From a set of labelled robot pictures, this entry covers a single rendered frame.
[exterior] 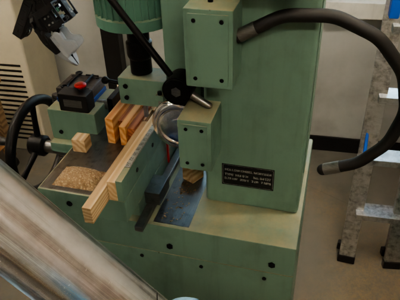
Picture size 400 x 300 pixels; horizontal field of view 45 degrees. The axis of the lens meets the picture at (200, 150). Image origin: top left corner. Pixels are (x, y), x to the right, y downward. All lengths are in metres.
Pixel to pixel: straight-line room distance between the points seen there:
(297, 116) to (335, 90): 1.62
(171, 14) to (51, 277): 0.68
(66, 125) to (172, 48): 0.41
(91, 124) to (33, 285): 0.86
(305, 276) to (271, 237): 1.01
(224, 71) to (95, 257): 0.52
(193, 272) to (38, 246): 0.81
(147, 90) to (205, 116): 0.23
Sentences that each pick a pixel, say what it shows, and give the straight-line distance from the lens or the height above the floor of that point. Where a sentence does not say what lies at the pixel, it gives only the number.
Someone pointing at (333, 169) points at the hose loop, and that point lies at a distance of 1.04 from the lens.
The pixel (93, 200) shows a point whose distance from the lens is 1.00.
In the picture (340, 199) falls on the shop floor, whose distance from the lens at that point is 2.48.
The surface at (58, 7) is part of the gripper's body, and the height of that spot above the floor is 1.22.
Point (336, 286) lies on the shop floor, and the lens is 2.09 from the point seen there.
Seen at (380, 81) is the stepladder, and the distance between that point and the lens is 1.80.
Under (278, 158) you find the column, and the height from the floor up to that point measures 0.95.
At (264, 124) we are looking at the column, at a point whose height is 1.04.
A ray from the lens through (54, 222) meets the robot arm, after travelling 0.44.
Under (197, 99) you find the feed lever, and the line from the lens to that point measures 0.98.
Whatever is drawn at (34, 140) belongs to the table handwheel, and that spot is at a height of 0.84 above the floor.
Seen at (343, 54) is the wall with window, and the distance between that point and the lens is 2.53.
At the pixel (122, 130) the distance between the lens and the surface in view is 1.19.
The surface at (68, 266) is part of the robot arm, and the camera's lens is 0.44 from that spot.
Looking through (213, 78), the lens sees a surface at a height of 1.17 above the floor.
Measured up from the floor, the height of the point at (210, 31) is 1.26.
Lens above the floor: 1.57
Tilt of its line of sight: 35 degrees down
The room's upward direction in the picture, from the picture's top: 2 degrees counter-clockwise
